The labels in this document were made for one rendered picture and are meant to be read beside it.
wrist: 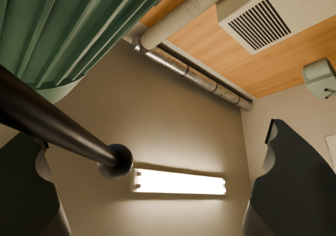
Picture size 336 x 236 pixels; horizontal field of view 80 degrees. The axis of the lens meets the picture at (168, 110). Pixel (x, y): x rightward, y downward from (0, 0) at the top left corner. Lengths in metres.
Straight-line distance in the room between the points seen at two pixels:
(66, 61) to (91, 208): 1.48
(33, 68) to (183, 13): 1.56
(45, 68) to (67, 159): 1.39
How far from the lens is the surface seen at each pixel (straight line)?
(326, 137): 3.02
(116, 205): 1.70
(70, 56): 0.17
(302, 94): 3.25
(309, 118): 3.13
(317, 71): 2.15
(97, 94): 1.75
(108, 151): 0.16
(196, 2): 1.64
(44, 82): 0.21
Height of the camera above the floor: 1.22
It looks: 43 degrees up
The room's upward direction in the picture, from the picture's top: 113 degrees counter-clockwise
